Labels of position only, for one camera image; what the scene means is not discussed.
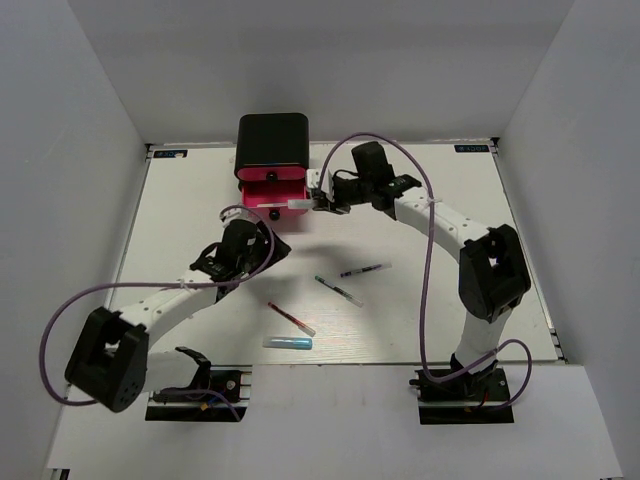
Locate pink drawer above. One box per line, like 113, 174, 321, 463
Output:
235, 165, 306, 182
240, 180, 307, 221

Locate green pen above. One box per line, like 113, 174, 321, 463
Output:
314, 275, 364, 308

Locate purple pen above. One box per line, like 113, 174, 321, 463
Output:
339, 262, 392, 278

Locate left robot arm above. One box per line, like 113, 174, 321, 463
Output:
65, 220, 291, 413

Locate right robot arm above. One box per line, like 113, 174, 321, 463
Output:
305, 135, 531, 399

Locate red pen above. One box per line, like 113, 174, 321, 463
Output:
268, 302, 316, 337

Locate blue capped marker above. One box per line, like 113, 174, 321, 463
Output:
262, 336, 313, 351

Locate black drawer cabinet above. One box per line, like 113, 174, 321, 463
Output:
234, 113, 310, 177

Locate right blue label sticker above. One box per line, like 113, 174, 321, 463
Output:
454, 144, 490, 153

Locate blue label sticker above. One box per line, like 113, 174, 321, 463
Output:
153, 149, 188, 159
454, 144, 490, 153

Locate left blue label sticker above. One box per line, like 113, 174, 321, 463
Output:
153, 149, 188, 159

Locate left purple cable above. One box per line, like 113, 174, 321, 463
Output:
42, 204, 276, 419

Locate purple cable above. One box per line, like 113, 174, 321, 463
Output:
319, 132, 534, 411
42, 204, 276, 419

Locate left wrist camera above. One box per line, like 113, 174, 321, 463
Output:
219, 205, 252, 227

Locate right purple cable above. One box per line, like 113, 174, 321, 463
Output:
319, 132, 534, 411

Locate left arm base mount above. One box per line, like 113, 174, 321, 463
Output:
145, 366, 252, 423

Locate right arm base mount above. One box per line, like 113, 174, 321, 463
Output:
409, 368, 514, 426

